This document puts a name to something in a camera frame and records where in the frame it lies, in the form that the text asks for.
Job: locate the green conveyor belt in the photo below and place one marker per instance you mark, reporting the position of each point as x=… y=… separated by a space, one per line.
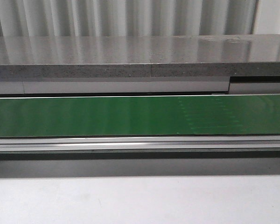
x=147 y=115

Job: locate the grey stone slab shelf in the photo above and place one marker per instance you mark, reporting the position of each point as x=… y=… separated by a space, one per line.
x=65 y=57

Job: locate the aluminium conveyor front rail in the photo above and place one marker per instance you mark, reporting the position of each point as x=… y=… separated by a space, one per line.
x=227 y=143

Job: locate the white corrugated curtain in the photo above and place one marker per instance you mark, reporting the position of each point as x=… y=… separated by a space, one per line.
x=138 y=17

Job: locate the grey conveyor back rail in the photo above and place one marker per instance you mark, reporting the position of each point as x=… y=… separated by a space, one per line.
x=142 y=85

